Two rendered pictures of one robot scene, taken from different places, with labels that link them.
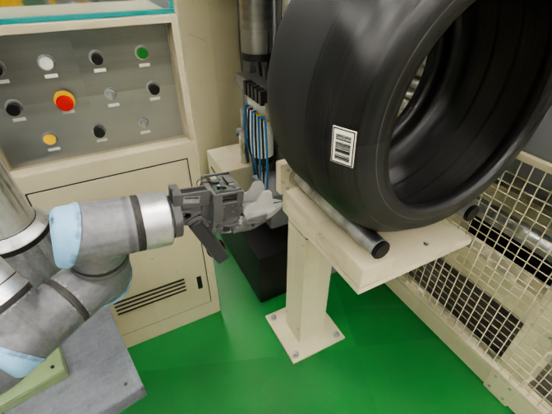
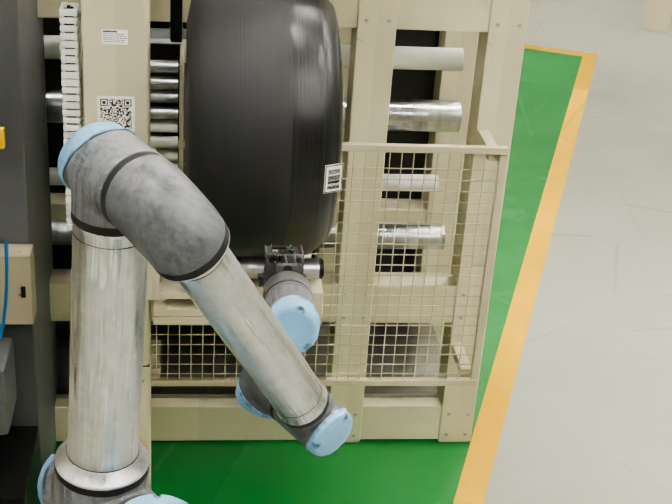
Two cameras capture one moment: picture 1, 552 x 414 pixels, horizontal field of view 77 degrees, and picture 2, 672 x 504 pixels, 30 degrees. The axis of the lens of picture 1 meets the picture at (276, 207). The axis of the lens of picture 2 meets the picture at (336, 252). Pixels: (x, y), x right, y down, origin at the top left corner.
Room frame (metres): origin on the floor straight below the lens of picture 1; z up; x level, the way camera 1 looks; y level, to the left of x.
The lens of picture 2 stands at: (-0.29, 2.01, 2.14)
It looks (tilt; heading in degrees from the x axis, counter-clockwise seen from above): 27 degrees down; 290
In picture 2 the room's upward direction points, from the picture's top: 4 degrees clockwise
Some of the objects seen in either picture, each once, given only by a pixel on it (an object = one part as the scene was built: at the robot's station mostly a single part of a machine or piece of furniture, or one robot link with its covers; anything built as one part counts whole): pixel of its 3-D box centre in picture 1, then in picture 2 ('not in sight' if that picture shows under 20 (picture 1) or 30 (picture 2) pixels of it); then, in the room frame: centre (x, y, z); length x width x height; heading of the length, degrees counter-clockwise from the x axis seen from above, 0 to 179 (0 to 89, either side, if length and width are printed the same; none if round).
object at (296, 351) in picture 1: (304, 325); not in sight; (0.98, -0.13, 0.01); 0.27 x 0.27 x 0.02; 27
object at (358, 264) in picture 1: (330, 227); (237, 294); (0.70, -0.14, 0.84); 0.36 x 0.09 x 0.06; 27
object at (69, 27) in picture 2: not in sight; (75, 120); (1.04, -0.06, 1.19); 0.05 x 0.04 x 0.48; 117
